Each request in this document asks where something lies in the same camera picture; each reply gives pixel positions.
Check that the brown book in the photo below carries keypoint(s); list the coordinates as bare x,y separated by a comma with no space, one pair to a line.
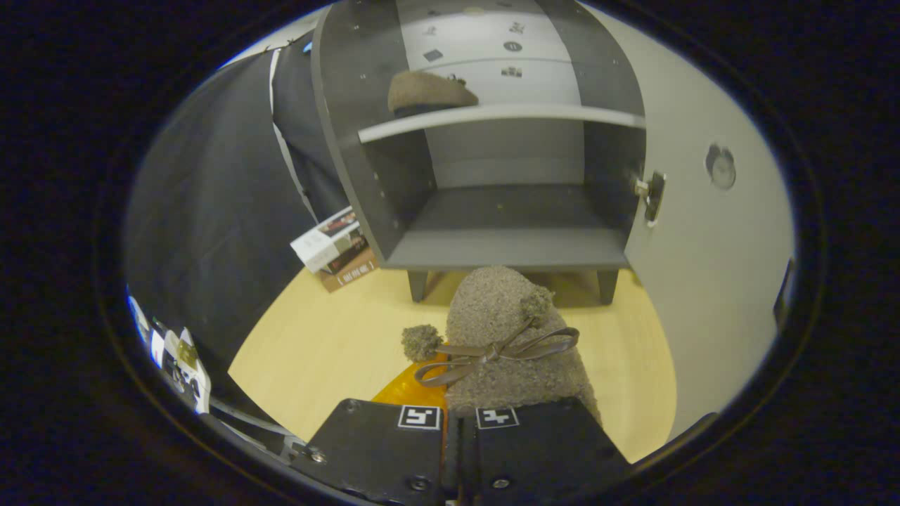
351,275

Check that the black backdrop cloth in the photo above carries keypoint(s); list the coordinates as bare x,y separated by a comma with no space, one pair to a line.
211,211

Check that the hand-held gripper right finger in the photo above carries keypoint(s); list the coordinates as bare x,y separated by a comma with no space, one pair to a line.
541,450

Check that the dark grey shoe cabinet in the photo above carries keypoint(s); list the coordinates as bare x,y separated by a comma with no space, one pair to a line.
506,246

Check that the brown fuzzy shoe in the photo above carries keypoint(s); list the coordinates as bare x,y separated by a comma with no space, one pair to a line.
492,309
429,91

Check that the blue and white screen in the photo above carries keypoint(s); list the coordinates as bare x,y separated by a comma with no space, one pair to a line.
137,313

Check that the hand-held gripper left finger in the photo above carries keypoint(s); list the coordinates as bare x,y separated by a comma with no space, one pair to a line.
380,450

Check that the dark book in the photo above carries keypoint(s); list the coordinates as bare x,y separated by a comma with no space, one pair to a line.
351,249

